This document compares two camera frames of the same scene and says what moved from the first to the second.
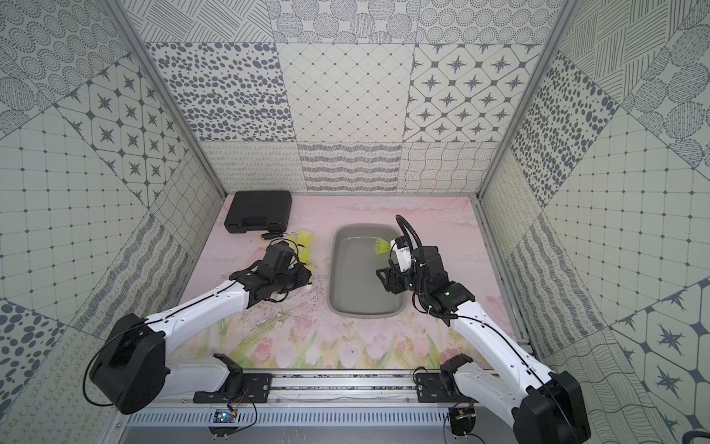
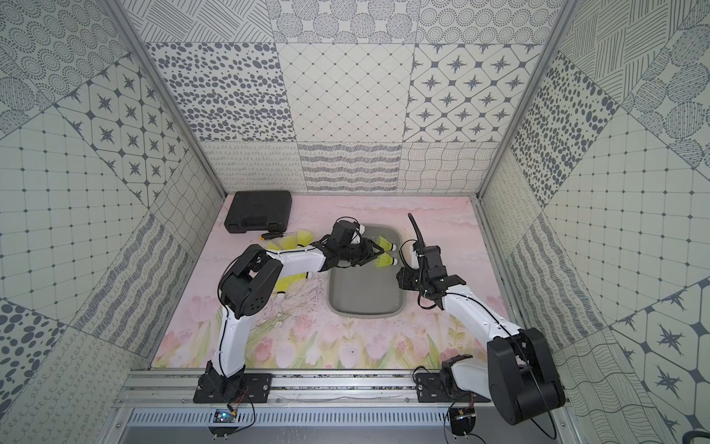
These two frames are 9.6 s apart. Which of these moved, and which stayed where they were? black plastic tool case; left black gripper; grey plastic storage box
Moved: left black gripper
Stayed: black plastic tool case; grey plastic storage box
